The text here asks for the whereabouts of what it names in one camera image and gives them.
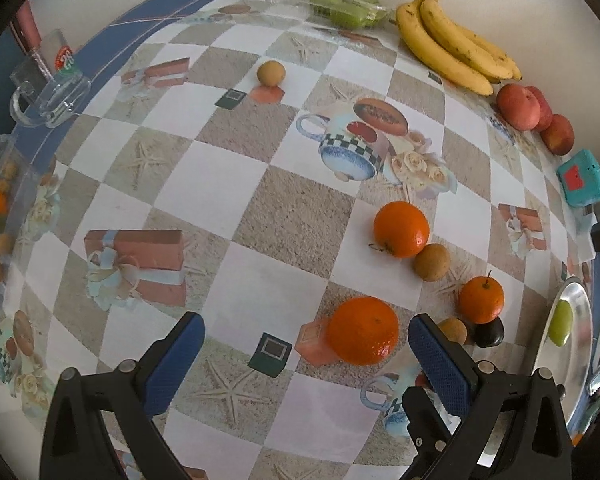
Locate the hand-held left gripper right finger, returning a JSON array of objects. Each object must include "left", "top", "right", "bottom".
[{"left": 408, "top": 313, "right": 573, "bottom": 480}]

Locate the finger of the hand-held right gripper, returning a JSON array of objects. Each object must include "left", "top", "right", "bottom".
[{"left": 402, "top": 385, "right": 457, "bottom": 476}]

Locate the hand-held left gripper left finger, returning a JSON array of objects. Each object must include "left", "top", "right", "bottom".
[{"left": 39, "top": 311, "right": 206, "bottom": 480}]

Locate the small orange with stem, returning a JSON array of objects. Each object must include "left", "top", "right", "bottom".
[{"left": 458, "top": 270, "right": 505, "bottom": 324}]

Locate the large orange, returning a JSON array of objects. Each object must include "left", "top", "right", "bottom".
[{"left": 327, "top": 296, "right": 400, "bottom": 366}]

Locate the orange with brown stem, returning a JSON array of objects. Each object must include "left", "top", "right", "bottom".
[{"left": 369, "top": 201, "right": 431, "bottom": 260}]

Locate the silver metal plate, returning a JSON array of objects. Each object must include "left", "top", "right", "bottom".
[{"left": 531, "top": 276, "right": 594, "bottom": 427}]

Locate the dark round fruit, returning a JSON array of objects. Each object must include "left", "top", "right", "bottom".
[{"left": 474, "top": 316, "right": 506, "bottom": 348}]

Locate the green lime on plate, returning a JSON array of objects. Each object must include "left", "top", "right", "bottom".
[{"left": 549, "top": 300, "right": 575, "bottom": 347}]

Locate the checkered printed tablecloth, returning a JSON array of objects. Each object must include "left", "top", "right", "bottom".
[{"left": 0, "top": 0, "right": 597, "bottom": 480}]

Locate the clear plastic fruit container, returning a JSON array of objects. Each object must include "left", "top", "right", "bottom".
[{"left": 0, "top": 135, "right": 36, "bottom": 313}]

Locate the teal box with red label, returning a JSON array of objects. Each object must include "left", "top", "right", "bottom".
[{"left": 556, "top": 148, "right": 600, "bottom": 207}]

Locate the red apple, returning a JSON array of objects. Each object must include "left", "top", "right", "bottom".
[
  {"left": 496, "top": 83, "right": 542, "bottom": 131},
  {"left": 539, "top": 114, "right": 576, "bottom": 156},
  {"left": 525, "top": 86, "right": 553, "bottom": 132}
]

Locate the clear glass mug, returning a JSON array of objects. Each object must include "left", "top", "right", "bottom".
[{"left": 10, "top": 29, "right": 92, "bottom": 129}]

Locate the yellow banana bunch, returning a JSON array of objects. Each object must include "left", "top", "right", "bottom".
[{"left": 395, "top": 0, "right": 523, "bottom": 97}]

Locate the pink stick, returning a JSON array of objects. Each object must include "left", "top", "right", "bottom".
[{"left": 19, "top": 0, "right": 51, "bottom": 78}]

